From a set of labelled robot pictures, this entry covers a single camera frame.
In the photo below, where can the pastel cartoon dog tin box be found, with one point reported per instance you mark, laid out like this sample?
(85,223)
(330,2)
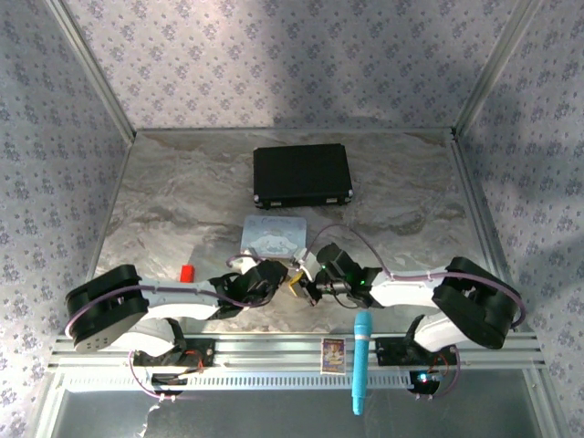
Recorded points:
(274,235)

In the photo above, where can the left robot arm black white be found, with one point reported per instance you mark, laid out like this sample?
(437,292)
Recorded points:
(178,296)

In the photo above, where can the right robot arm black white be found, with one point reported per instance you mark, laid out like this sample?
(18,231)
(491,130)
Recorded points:
(470,301)

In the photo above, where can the small picture card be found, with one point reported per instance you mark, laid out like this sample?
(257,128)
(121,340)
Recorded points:
(332,357)

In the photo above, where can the red cylinder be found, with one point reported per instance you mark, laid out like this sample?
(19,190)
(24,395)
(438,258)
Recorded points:
(187,272)

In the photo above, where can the blue marker pen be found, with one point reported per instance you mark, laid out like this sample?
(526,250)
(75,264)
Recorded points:
(362,356)

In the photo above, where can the black hard case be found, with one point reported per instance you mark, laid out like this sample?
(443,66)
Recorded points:
(301,175)

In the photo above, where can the black left controller board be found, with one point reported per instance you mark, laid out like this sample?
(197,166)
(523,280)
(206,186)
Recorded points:
(169,383)

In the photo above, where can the black controller board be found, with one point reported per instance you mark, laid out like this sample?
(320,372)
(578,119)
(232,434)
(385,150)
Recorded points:
(169,383)
(426,383)

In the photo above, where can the black right controller board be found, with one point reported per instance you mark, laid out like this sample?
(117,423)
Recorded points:
(426,383)

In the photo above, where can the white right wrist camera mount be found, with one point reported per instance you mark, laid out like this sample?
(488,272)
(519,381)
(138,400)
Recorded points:
(308,262)

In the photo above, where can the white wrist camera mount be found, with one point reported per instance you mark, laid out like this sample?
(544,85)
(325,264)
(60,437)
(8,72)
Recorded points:
(308,262)
(252,263)

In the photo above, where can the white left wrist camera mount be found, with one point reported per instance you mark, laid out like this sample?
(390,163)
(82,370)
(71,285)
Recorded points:
(252,263)

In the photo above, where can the aluminium rail beam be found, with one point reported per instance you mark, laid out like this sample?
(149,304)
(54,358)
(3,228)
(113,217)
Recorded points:
(274,351)

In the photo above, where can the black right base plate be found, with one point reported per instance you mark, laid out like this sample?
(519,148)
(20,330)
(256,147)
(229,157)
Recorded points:
(392,352)

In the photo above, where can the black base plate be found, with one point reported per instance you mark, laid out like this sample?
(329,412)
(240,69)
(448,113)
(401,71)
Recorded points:
(392,352)
(201,353)

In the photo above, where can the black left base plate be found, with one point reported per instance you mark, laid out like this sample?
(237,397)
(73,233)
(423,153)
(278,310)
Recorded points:
(201,353)

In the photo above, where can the aluminium side rail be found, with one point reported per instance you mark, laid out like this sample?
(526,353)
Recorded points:
(474,196)
(114,191)

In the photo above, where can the aluminium corner post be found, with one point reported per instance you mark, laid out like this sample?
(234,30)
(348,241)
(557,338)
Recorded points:
(493,68)
(98,77)

